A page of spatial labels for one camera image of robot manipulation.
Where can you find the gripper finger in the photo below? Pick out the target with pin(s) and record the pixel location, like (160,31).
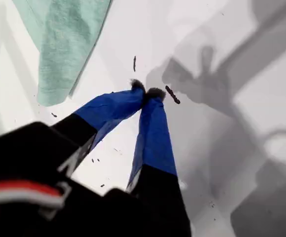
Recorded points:
(108,108)
(155,138)

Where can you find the pale green T-shirt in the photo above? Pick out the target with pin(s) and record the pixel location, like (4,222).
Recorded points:
(64,49)

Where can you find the thick dark lint scrap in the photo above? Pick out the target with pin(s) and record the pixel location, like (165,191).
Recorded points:
(172,95)

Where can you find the thin dark lint scrap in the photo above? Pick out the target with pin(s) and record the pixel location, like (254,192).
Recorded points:
(134,63)

